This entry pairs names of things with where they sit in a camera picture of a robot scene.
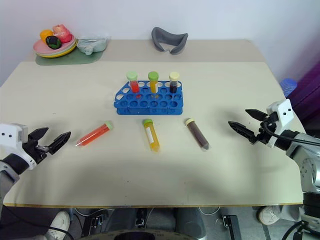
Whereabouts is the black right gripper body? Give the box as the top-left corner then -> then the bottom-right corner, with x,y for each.
253,112 -> 279,146

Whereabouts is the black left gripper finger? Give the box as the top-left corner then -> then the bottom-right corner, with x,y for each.
27,126 -> 50,144
48,131 -> 72,155

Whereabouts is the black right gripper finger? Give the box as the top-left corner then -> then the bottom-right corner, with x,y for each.
245,108 -> 270,122
227,120 -> 259,145

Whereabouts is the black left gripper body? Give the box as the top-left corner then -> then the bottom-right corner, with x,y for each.
21,134 -> 51,165

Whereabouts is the red liquid tube green cap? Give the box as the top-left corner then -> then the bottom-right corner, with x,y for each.
125,70 -> 141,99
74,120 -> 115,149

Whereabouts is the dark liquid tube cream cap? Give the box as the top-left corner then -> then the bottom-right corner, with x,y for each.
168,71 -> 181,97
185,117 -> 210,152

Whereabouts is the yellow liquid tube green cap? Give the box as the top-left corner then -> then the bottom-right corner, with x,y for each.
147,70 -> 161,99
142,118 -> 161,154

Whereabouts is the blue test tube rack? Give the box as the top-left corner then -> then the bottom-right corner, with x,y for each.
114,79 -> 185,116

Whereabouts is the blue capped bottle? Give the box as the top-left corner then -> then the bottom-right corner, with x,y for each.
279,77 -> 299,98

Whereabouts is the purple cloth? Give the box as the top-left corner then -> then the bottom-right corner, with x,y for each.
284,57 -> 320,132

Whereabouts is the white shoe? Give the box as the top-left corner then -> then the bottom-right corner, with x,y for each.
45,210 -> 72,240
257,205 -> 284,225

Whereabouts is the yellow plate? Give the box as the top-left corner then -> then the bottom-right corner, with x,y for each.
36,44 -> 78,59

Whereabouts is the green placemat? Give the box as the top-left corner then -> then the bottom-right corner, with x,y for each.
34,37 -> 109,67

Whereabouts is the pink plate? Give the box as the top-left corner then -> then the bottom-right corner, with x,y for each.
33,34 -> 77,55

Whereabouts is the black box under table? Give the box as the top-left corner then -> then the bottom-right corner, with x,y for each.
81,216 -> 107,236
220,214 -> 243,240

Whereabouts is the light green plate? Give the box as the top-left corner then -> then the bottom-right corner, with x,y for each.
36,39 -> 78,57

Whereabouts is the black and green fruit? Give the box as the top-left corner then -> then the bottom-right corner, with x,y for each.
45,35 -> 63,50

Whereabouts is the beige table mat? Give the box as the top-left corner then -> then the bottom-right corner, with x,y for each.
0,60 -> 306,208

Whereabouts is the orange fruit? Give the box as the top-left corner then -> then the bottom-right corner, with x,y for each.
39,29 -> 55,46

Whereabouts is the pale green pouch in plastic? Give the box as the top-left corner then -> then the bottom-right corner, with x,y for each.
75,36 -> 110,56

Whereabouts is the red apple in foam net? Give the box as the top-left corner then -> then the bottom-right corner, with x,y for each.
51,23 -> 73,44

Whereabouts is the grey eye mask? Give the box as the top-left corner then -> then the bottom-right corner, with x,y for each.
151,26 -> 189,57

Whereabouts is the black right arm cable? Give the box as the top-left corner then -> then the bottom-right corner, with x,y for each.
264,121 -> 320,148

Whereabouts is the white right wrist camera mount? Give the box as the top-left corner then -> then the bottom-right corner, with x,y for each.
266,99 -> 294,149

